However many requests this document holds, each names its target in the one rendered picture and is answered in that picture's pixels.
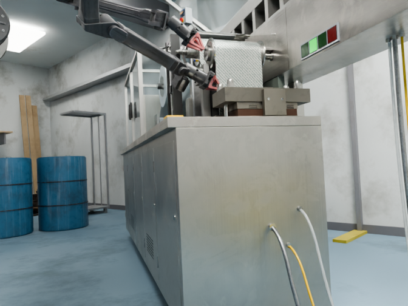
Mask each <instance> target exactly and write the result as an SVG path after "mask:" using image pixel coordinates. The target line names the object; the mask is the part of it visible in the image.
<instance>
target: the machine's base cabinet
mask: <svg viewBox="0 0 408 306"><path fill-rule="evenodd" d="M123 163H124V166H123V171H124V193H125V208H126V212H125V218H126V228H127V230H128V232H129V234H130V235H131V237H132V240H133V241H134V243H135V245H136V247H137V248H138V250H139V252H140V254H141V256H142V258H143V260H144V261H145V263H146V265H147V267H148V268H149V271H150V272H151V274H152V276H153V278H154V280H155V282H156V283H157V285H158V287H159V289H160V291H161V293H162V295H163V297H164V298H165V300H166V302H167V304H168V305H169V306H296V304H295V301H294V297H293V294H292V290H291V287H290V282H289V279H288V274H287V269H286V266H285V261H284V257H283V254H282V250H281V247H280V245H279V242H278V239H277V237H276V235H275V233H274V232H273V231H271V230H269V229H268V225H269V224H270V223H274V224H275V225H276V229H277V230H278V232H279V234H280V236H281V238H282V240H283V242H284V245H285V248H286V251H287V254H288V258H289V261H290V267H291V271H292V274H293V279H294V284H295V286H296V291H297V295H298V298H299V302H300V304H301V306H312V304H311V300H310V297H309V295H308V291H307V287H306V284H305V281H304V277H303V274H302V270H301V267H300V265H299V262H298V260H297V258H296V256H295V255H294V253H293V251H292V250H291V249H290V248H287V247H286V243H287V242H289V243H291V244H292V248H293V249H294V250H295V252H296V253H297V255H298V257H299V259H300V261H301V264H302V266H303V269H304V272H305V275H306V278H307V282H308V286H309V289H310V293H311V296H312V298H313V302H314V305H315V306H331V304H330V300H329V298H328V294H327V290H326V287H325V283H324V279H323V276H322V271H321V268H320V264H319V259H318V255H317V252H316V247H315V242H314V240H313V236H312V233H311V230H310V227H309V225H308V222H307V220H306V218H305V217H304V215H303V214H302V213H301V212H299V211H297V207H298V206H302V207H303V209H304V212H305V213H306V215H307V216H308V218H309V219H310V222H311V224H312V227H313V230H314V233H315V236H316V240H317V242H318V247H319V251H320V254H321V259H322V264H323V267H324V271H325V275H326V278H327V282H328V287H329V289H330V293H331V282H330V262H329V251H328V231H327V211H326V200H325V180H324V159H323V148H322V129H321V126H241V127H176V128H174V129H172V130H170V131H169V132H167V133H165V134H163V135H161V136H159V137H157V138H155V139H153V140H151V141H149V142H147V143H145V144H144V145H142V146H140V147H138V148H136V149H134V150H132V151H131V152H128V153H127V154H124V155H123ZM331 295H332V293H331Z"/></svg>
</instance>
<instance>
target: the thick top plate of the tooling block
mask: <svg viewBox="0 0 408 306"><path fill-rule="evenodd" d="M262 89H285V99H286V102H289V103H297V106H300V105H302V104H306V103H309V102H311V101H310V89H303V88H273V87H223V88H222V89H220V90H219V91H217V92H216V93H214V94H213V95H212V106H213V108H224V105H225V104H229V106H230V105H232V104H234V103H236V102H262Z"/></svg>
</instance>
